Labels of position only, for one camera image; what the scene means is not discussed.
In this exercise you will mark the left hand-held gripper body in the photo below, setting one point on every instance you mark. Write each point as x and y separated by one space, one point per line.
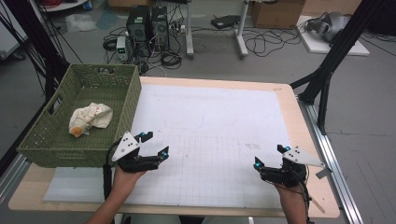
126 146

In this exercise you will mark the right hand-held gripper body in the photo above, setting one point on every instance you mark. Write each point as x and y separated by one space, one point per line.
300 157

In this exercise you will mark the green woven basket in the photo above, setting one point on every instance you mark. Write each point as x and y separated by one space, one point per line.
93 146

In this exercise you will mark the cream printed cloth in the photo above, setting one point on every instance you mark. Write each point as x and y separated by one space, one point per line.
93 116

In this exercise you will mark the person's left hand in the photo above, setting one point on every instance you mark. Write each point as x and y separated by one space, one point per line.
123 183

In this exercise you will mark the person's right hand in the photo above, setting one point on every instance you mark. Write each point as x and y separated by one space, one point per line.
292 196

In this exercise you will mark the grey tape piece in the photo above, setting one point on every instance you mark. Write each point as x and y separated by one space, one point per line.
323 173

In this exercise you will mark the white grid mat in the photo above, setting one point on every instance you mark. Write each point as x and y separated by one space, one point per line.
202 140

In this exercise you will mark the thin wooden stick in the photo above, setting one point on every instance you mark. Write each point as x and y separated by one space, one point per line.
318 204

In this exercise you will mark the small white power unit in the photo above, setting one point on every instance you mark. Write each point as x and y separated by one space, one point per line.
122 48

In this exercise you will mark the white floor board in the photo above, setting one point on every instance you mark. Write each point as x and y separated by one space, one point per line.
317 46

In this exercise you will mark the black computer tower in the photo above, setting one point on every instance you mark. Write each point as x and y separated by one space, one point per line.
138 28
160 28

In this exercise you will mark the white desk leg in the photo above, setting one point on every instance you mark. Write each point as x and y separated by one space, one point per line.
241 34
189 31

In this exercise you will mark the black metal stand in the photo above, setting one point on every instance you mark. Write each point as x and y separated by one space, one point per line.
339 46
40 46

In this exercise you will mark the clear plastic bag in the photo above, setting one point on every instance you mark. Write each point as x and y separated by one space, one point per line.
80 22

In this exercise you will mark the grey rounded machine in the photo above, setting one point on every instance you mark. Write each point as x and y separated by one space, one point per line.
333 25

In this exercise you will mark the large cardboard box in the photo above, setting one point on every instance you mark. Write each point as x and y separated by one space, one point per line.
277 14

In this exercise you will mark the flat black device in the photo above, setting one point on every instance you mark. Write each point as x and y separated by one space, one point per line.
224 21

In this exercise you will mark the round white table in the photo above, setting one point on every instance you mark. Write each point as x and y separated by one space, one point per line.
67 5

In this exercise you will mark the aluminium rail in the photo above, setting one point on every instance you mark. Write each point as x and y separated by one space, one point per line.
12 177
333 155

